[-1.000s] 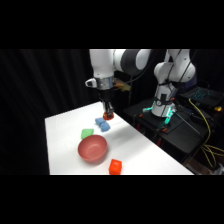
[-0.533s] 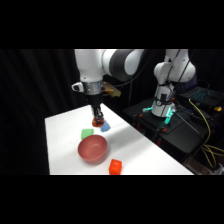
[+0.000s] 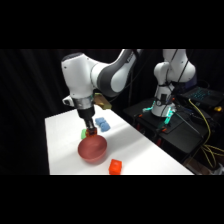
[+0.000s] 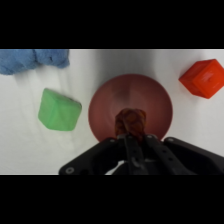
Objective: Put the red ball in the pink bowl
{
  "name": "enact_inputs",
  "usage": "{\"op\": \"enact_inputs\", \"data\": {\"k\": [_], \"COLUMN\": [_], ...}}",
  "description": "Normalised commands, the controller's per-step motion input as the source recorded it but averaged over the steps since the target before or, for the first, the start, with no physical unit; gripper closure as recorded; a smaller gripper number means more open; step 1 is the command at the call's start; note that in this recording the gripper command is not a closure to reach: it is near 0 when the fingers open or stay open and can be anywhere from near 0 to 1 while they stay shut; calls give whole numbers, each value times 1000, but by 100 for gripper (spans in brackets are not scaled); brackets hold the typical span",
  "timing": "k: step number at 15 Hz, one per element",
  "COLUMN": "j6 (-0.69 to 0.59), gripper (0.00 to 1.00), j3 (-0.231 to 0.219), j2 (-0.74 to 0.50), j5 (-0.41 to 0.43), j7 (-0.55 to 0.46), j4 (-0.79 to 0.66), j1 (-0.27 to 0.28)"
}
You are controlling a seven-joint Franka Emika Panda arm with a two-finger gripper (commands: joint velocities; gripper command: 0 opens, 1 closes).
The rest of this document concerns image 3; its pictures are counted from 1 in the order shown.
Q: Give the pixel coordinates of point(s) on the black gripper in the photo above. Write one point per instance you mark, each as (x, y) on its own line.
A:
(86, 116)

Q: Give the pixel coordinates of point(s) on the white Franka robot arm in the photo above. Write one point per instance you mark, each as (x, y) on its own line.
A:
(80, 76)

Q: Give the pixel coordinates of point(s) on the pink bowl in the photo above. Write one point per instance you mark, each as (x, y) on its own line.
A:
(93, 150)

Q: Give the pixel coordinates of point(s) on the green block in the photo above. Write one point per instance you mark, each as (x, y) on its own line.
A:
(83, 134)

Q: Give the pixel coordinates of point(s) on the blue block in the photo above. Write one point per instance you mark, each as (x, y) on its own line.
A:
(105, 127)
(99, 121)

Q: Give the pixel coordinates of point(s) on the yellowish wrist circuit board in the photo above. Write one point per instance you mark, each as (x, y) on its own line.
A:
(103, 101)

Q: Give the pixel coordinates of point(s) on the orange-red cube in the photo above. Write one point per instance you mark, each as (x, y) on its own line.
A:
(115, 166)

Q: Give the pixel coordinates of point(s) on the green base light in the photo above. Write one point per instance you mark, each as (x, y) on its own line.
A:
(147, 109)

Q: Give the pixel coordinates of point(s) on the black robot stand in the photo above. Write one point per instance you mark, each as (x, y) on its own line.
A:
(186, 133)

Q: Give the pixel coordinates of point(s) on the black laptop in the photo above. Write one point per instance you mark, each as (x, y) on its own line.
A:
(203, 95)

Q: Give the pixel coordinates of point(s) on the small yellow object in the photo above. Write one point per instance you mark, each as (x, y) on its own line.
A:
(217, 108)

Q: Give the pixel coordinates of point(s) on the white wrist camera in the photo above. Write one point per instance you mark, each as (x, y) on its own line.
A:
(67, 101)

